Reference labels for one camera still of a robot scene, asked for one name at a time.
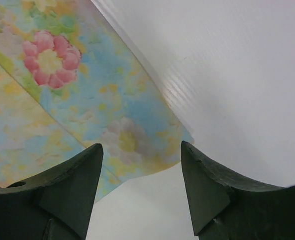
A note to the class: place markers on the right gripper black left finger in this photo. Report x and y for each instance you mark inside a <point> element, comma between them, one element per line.
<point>56,204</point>

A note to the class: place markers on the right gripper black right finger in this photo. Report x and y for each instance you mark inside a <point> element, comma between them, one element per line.
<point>225,205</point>

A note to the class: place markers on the pastel floral skirt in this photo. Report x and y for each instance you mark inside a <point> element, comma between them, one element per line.
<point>67,82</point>

